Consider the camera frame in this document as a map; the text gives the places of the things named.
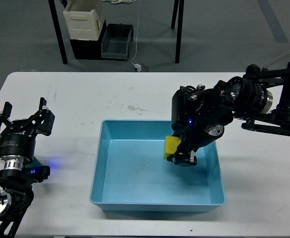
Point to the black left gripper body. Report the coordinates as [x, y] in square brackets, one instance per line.
[18, 139]

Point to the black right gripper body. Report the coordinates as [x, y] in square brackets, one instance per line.
[195, 135]

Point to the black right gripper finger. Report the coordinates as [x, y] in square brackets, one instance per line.
[173, 155]
[185, 159]

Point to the yellow block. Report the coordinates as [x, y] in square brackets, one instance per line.
[170, 147]

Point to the green block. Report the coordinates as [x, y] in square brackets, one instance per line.
[34, 163]

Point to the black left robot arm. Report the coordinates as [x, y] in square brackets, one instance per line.
[21, 169]

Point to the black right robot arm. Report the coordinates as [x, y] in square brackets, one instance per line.
[260, 98]

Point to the light blue plastic box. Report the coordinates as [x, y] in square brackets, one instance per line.
[132, 175]

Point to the black crate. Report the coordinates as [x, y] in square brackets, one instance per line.
[87, 49]

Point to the white power adapter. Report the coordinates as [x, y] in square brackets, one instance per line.
[137, 67]

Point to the cream plastic container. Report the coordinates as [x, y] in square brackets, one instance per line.
[84, 19]

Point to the grey storage bin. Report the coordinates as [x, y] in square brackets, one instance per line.
[116, 42]

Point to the black table leg left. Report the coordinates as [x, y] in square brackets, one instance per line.
[57, 28]

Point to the black table leg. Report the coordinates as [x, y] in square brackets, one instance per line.
[57, 28]
[177, 20]

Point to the black table leg right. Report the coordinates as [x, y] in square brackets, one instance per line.
[177, 20]

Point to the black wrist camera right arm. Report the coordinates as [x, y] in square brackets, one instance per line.
[185, 102]

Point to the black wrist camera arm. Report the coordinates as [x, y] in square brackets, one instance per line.
[185, 102]
[39, 173]

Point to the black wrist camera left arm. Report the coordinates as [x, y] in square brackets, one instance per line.
[39, 173]

